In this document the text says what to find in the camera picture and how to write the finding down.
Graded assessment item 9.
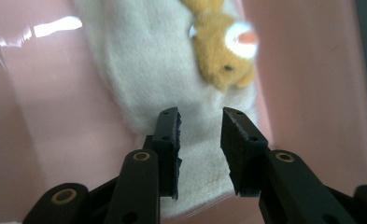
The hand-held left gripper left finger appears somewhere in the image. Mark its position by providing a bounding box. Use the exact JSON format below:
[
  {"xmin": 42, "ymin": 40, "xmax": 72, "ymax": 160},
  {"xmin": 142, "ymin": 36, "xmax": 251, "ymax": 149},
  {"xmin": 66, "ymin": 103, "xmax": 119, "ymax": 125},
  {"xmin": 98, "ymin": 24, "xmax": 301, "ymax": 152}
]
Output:
[{"xmin": 143, "ymin": 106, "xmax": 183, "ymax": 201}]

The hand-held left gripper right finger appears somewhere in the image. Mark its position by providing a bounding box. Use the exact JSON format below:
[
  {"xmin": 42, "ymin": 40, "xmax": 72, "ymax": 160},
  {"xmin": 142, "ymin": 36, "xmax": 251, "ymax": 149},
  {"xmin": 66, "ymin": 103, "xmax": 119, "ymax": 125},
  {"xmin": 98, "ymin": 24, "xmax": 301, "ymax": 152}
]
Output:
[{"xmin": 219, "ymin": 106, "xmax": 270, "ymax": 198}]

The cream fleece glove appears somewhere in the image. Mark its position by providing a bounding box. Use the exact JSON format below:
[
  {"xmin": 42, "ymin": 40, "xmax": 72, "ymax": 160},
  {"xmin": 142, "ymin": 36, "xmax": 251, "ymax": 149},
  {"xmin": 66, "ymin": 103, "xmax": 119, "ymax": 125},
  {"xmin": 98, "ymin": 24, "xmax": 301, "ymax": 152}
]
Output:
[{"xmin": 158, "ymin": 122, "xmax": 240, "ymax": 219}]

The white towel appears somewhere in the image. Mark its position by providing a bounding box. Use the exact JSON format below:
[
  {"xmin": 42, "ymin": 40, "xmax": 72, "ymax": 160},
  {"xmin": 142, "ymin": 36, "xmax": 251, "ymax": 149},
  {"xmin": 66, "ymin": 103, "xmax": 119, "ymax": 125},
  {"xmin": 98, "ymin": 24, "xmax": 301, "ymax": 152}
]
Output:
[{"xmin": 73, "ymin": 0, "xmax": 260, "ymax": 147}]

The pink plastic bin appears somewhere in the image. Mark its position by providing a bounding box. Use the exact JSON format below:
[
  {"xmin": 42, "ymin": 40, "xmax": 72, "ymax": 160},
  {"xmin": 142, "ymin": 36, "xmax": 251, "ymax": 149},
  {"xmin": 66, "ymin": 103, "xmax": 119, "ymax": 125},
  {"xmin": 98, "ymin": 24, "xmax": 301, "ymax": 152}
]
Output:
[{"xmin": 0, "ymin": 0, "xmax": 367, "ymax": 224}]

